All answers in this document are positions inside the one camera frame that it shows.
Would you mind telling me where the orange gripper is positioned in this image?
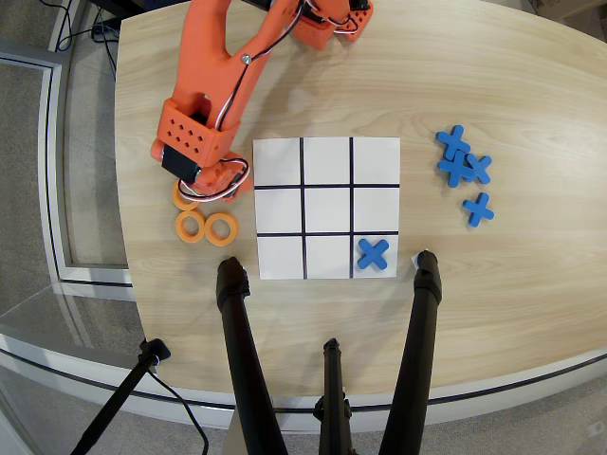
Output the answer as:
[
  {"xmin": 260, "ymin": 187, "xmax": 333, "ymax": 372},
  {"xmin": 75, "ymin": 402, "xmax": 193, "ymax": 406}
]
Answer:
[{"xmin": 160, "ymin": 146, "xmax": 252, "ymax": 205}]

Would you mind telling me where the white tic-tac-toe grid sheet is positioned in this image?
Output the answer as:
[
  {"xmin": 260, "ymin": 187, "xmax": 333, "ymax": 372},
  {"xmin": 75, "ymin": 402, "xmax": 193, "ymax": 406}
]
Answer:
[{"xmin": 252, "ymin": 136, "xmax": 402, "ymax": 281}]

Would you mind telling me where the blue foam cross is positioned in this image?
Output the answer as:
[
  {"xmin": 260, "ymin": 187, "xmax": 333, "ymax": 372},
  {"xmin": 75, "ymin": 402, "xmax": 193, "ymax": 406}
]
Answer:
[
  {"xmin": 435, "ymin": 124, "xmax": 472, "ymax": 160},
  {"xmin": 461, "ymin": 191, "xmax": 496, "ymax": 228},
  {"xmin": 464, "ymin": 153, "xmax": 493, "ymax": 186},
  {"xmin": 436, "ymin": 150, "xmax": 476, "ymax": 189},
  {"xmin": 355, "ymin": 237, "xmax": 391, "ymax": 273}
]

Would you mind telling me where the black stand leg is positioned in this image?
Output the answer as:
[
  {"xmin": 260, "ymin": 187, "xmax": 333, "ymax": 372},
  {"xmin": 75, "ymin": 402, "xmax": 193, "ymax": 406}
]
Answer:
[{"xmin": 69, "ymin": 337, "xmax": 172, "ymax": 455}]

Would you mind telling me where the thin black tripod leg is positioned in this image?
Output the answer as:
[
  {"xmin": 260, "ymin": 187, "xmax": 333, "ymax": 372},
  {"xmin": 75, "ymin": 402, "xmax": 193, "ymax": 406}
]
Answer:
[{"xmin": 312, "ymin": 337, "xmax": 356, "ymax": 455}]

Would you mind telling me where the orange foam ring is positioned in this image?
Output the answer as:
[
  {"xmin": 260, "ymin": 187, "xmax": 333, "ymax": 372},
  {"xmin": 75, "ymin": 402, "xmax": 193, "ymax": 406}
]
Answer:
[
  {"xmin": 171, "ymin": 180, "xmax": 201, "ymax": 212},
  {"xmin": 204, "ymin": 211, "xmax": 239, "ymax": 247},
  {"xmin": 175, "ymin": 209, "xmax": 207, "ymax": 245}
]

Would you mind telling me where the white metal glass frame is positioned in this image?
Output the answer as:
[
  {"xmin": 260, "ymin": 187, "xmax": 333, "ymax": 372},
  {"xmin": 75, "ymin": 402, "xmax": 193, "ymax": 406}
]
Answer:
[{"xmin": 0, "ymin": 50, "xmax": 137, "ymax": 288}]

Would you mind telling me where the black cable bundle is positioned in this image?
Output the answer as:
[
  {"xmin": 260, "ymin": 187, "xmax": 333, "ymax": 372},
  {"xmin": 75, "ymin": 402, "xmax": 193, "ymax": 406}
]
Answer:
[{"xmin": 54, "ymin": 0, "xmax": 120, "ymax": 80}]

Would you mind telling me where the black floor cable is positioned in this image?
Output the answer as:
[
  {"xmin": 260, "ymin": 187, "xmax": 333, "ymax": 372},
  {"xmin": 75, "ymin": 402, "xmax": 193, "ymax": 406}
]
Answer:
[{"xmin": 146, "ymin": 368, "xmax": 211, "ymax": 455}]

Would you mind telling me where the black camera tripod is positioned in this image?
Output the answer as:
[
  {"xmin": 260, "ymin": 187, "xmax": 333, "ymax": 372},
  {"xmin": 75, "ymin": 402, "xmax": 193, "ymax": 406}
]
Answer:
[{"xmin": 0, "ymin": 324, "xmax": 607, "ymax": 433}]

